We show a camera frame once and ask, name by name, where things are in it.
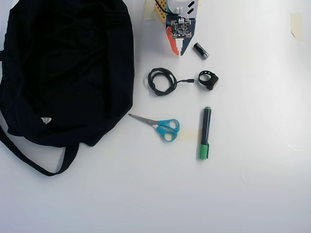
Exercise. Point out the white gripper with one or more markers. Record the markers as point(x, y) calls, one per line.
point(186, 46)

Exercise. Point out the black fabric tote bag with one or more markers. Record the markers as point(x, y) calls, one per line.
point(68, 72)

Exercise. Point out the black AA battery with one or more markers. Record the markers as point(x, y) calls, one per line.
point(200, 50)

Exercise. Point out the beige masking tape strip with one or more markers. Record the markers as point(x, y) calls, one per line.
point(297, 25)
point(188, 135)
point(147, 11)

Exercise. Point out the green black marker pen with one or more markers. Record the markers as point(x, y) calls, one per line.
point(205, 126)

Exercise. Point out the camera circuit board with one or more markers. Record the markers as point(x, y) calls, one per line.
point(180, 28)

